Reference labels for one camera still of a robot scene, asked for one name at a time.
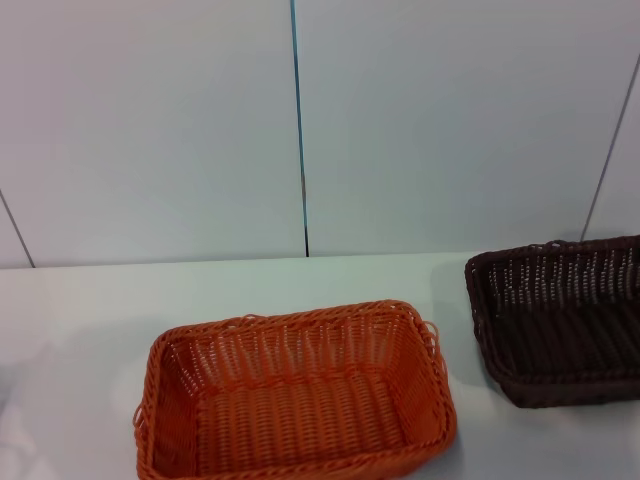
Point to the orange woven plastic basket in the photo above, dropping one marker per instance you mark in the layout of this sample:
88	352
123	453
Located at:
300	410

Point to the dark brown woven basket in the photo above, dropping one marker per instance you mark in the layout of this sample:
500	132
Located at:
560	345

